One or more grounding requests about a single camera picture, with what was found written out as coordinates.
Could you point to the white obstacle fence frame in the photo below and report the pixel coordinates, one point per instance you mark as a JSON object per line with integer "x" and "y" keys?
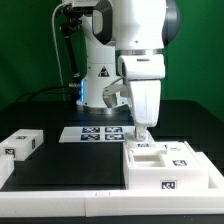
{"x": 117, "y": 202}

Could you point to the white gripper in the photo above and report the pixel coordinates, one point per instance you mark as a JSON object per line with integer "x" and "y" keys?
{"x": 145, "y": 104}

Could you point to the white door panel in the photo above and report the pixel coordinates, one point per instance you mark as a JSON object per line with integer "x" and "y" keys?
{"x": 142, "y": 147}
{"x": 177, "y": 155}

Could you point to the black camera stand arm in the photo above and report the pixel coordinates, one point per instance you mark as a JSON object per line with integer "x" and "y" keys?
{"x": 70, "y": 46}

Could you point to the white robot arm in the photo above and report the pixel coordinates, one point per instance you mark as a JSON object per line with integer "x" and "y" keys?
{"x": 124, "y": 50}

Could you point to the white marker base plate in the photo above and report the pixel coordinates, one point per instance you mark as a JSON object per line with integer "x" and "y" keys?
{"x": 94, "y": 134}

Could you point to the white cabinet top block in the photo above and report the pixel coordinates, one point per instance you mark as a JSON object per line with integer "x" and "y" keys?
{"x": 22, "y": 143}

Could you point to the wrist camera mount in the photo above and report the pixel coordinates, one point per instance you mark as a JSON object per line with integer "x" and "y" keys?
{"x": 110, "y": 94}

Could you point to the white cabinet body box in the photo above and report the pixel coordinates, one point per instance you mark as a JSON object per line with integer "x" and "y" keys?
{"x": 148, "y": 172}

